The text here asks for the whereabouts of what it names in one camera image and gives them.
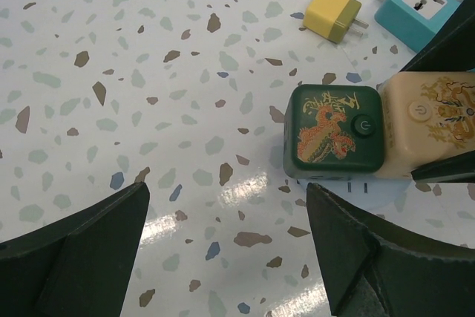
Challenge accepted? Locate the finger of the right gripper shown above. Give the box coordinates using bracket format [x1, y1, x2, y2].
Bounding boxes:
[401, 0, 475, 72]
[411, 153, 475, 183]

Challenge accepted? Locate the yellow green plug adapter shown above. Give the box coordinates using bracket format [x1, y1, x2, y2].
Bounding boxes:
[303, 0, 369, 44]

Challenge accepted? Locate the beige cube socket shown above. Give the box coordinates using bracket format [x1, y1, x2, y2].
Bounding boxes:
[376, 71, 474, 179]

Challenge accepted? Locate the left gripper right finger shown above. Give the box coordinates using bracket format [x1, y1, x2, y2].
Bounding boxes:
[307, 183, 474, 316]

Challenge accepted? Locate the dark green cube socket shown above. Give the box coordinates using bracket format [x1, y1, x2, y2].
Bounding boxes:
[283, 84, 384, 180]

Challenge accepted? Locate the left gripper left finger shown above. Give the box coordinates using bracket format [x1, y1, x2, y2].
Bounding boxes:
[1, 183, 150, 316]

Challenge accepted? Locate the round light blue socket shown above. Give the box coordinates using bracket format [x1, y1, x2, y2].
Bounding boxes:
[297, 177, 411, 210]

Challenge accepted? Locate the teal power strip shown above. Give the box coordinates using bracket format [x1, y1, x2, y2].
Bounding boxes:
[374, 0, 460, 53]

